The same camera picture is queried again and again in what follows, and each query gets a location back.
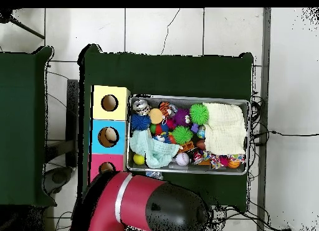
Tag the cream waffle cloth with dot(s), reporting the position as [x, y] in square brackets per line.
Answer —
[224, 129]

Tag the orange round sponge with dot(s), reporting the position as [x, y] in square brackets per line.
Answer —
[155, 116]

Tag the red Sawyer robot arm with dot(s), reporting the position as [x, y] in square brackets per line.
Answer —
[137, 201]

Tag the dark green table cloth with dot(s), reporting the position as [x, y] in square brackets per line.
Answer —
[169, 74]

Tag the green spiky toy with eyes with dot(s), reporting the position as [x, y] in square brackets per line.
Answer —
[182, 135]

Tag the green spiky rubber ball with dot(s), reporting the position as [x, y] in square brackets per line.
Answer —
[199, 114]

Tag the grey round base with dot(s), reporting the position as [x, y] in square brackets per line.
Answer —
[58, 177]

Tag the clear plastic packet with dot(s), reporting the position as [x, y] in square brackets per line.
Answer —
[154, 175]

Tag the wooden box with three holes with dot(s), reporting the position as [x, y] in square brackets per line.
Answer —
[119, 146]

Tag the tiger plush toy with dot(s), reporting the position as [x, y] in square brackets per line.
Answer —
[165, 109]

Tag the purple spiky toy with eyes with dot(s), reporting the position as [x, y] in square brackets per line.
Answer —
[181, 117]

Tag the dark green side table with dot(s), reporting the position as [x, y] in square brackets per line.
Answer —
[22, 116]

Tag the white baseball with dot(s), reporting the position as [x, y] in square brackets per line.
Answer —
[182, 159]

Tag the black stand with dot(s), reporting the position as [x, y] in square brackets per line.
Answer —
[72, 116]

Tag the blue spiky rubber ball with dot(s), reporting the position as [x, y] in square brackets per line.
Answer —
[140, 122]

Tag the light blue waffle cloth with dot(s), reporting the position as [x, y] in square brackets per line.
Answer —
[154, 151]

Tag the crushed silver drink can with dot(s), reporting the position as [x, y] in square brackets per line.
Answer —
[140, 107]

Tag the black tripod leg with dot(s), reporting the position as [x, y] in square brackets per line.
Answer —
[5, 16]

